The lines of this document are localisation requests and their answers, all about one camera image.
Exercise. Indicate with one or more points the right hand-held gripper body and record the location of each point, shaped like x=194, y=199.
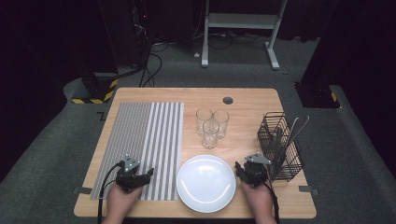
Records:
x=256, y=171

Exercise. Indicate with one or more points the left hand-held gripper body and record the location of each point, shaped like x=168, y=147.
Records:
x=130, y=179

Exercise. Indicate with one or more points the white plate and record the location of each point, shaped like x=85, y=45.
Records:
x=206, y=183

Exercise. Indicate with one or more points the clear drinking glass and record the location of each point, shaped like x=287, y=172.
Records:
x=222, y=123
x=210, y=137
x=203, y=118

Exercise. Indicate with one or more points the person's left hand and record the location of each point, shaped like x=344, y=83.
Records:
x=123, y=200

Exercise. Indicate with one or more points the person's right hand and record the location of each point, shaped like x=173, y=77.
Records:
x=258, y=199

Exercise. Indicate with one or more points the grey metal utensil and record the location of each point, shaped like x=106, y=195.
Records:
x=278, y=140

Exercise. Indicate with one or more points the grey striped placemat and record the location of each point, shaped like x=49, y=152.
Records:
x=155, y=130

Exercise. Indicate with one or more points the grey tape strip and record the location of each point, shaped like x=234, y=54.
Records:
x=306, y=188
x=84, y=190

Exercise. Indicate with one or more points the silver spoon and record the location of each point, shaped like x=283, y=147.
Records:
x=302, y=123

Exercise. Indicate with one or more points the grey table grommet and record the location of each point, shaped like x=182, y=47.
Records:
x=228, y=100

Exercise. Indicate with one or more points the black yellow striped base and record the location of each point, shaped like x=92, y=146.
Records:
x=99, y=88

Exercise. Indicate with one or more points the dark stand base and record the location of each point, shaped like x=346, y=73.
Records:
x=316, y=96

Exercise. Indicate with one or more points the dark equipment rack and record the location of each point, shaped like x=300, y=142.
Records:
x=141, y=31

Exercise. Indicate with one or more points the white metal stand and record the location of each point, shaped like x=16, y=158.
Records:
x=243, y=21

